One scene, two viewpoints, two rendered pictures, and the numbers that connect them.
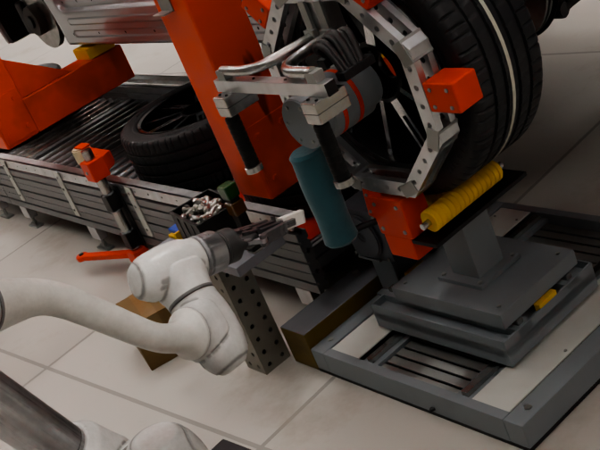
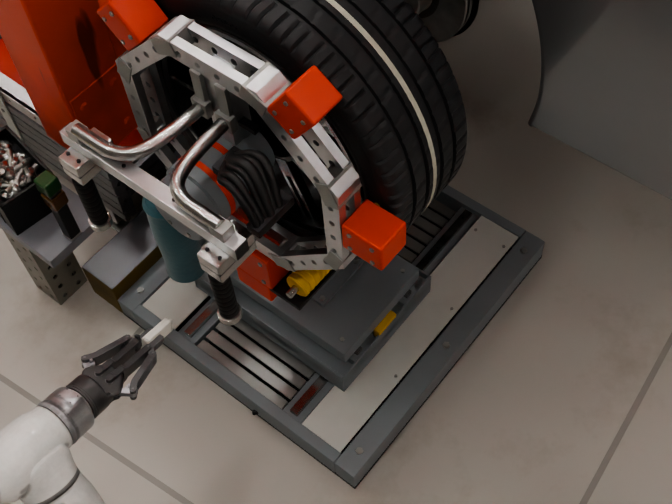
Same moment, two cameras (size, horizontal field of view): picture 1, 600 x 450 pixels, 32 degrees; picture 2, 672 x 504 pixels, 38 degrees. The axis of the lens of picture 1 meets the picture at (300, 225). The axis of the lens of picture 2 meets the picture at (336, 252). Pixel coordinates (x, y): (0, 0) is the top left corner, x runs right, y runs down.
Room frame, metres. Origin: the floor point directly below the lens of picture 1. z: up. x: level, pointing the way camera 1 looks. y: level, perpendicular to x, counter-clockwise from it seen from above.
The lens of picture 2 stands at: (1.15, -0.06, 2.29)
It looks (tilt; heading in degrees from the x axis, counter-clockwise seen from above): 57 degrees down; 343
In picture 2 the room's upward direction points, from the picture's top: 6 degrees counter-clockwise
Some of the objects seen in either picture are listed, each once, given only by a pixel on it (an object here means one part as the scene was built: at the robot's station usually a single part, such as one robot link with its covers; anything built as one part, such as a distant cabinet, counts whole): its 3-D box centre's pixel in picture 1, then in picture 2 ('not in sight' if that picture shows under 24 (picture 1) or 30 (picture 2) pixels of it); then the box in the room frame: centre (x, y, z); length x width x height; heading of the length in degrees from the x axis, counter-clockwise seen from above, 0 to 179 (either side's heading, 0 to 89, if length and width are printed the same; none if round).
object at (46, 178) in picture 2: (228, 190); (47, 184); (2.59, 0.14, 0.64); 0.04 x 0.04 x 0.04; 30
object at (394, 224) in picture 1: (414, 212); (273, 247); (2.35, -0.28, 0.48); 0.16 x 0.12 x 0.17; 120
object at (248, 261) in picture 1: (219, 244); (18, 196); (2.76, 0.24, 0.44); 0.43 x 0.17 x 0.03; 30
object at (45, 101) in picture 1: (63, 68); not in sight; (4.65, 0.68, 0.69); 0.52 x 0.17 x 0.35; 120
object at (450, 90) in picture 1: (452, 90); (373, 235); (2.06, -0.40, 0.85); 0.09 x 0.08 x 0.07; 30
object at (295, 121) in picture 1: (332, 103); (213, 178); (2.29, -0.18, 0.85); 0.21 x 0.14 x 0.14; 120
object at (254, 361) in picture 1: (243, 305); (38, 241); (2.79, 0.25, 0.21); 0.10 x 0.10 x 0.42; 30
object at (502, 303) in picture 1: (468, 238); (316, 247); (2.42, -0.39, 0.32); 0.40 x 0.30 x 0.28; 30
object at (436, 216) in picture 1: (462, 195); (332, 249); (2.28, -0.39, 0.51); 0.29 x 0.06 x 0.06; 120
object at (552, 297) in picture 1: (479, 295); (311, 281); (2.45, -0.37, 0.13); 0.50 x 0.36 x 0.10; 30
